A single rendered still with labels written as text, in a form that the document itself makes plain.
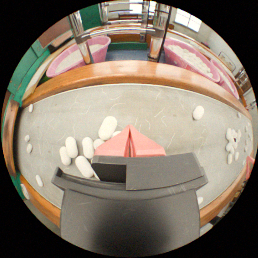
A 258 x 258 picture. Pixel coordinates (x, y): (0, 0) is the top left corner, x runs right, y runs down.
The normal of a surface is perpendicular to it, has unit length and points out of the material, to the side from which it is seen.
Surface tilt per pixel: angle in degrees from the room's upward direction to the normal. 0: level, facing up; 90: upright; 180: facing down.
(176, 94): 0
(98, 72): 0
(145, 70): 0
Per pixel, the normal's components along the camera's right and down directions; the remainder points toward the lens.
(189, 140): 0.00, -0.23
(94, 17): 0.07, 0.97
